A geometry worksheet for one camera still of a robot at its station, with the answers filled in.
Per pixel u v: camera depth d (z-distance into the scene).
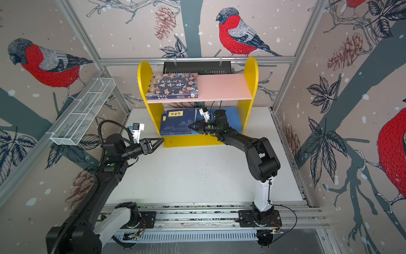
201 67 0.95
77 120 0.74
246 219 0.73
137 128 0.68
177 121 0.89
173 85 0.73
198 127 0.81
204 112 0.84
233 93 0.71
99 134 0.57
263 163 0.51
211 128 0.79
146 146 0.65
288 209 0.66
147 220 0.73
